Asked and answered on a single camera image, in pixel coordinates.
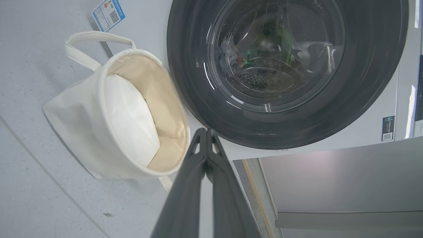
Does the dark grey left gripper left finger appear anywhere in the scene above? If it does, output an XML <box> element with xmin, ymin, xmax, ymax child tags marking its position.
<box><xmin>150</xmin><ymin>128</ymin><xmax>208</xmax><ymax>238</ymax></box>

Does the blue energy label sticker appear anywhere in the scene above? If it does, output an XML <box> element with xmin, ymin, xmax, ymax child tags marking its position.
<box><xmin>91</xmin><ymin>0</ymin><xmax>126</xmax><ymax>33</ymax></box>

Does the small black QR sticker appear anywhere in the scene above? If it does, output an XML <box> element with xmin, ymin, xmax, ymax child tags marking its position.
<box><xmin>382</xmin><ymin>116</ymin><xmax>396</xmax><ymax>141</ymax></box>

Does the white front-load washing machine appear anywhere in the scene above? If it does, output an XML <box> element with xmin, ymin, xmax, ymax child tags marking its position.
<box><xmin>90</xmin><ymin>0</ymin><xmax>423</xmax><ymax>161</ymax></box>

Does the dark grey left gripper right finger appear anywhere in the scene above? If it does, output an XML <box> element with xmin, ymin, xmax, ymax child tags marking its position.
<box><xmin>206</xmin><ymin>128</ymin><xmax>262</xmax><ymax>238</ymax></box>

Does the cream canvas laundry basket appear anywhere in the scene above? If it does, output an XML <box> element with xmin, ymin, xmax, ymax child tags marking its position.
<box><xmin>42</xmin><ymin>31</ymin><xmax>191</xmax><ymax>193</ymax></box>

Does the dark round washing machine door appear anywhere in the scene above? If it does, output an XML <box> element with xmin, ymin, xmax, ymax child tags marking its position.
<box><xmin>167</xmin><ymin>0</ymin><xmax>409</xmax><ymax>150</ymax></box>

